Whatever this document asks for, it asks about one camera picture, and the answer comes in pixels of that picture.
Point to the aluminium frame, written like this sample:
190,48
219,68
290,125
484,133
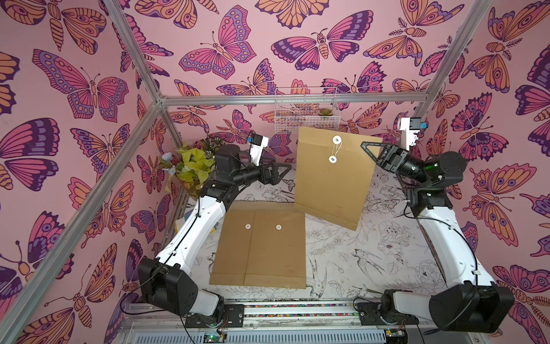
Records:
26,304

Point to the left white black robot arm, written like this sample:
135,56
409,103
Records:
165,280

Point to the small green succulent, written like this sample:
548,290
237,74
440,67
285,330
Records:
325,112

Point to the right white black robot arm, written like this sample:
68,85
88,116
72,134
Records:
472,301

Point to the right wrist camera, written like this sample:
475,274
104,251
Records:
410,128

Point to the kraft file bag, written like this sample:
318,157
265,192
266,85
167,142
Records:
232,254
333,175
277,250

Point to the potted plant in glass vase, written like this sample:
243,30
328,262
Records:
192,165

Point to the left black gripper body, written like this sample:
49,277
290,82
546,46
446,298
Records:
264,179

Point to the white wire basket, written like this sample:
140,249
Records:
298,110

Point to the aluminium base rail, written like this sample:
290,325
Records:
288,321

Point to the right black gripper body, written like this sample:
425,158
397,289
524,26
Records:
393,157

